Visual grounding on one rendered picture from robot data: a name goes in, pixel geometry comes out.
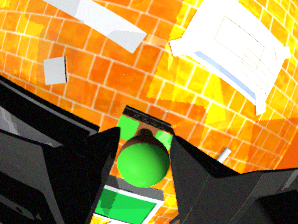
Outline white flat bar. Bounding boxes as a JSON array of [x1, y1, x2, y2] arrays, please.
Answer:
[[44, 0, 148, 53]]

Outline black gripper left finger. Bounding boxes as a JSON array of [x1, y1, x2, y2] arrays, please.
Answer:
[[0, 125, 121, 224]]

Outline white rectangular card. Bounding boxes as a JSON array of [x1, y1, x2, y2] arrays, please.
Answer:
[[170, 0, 290, 115]]

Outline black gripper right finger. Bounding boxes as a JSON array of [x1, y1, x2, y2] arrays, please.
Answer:
[[169, 135, 298, 224]]

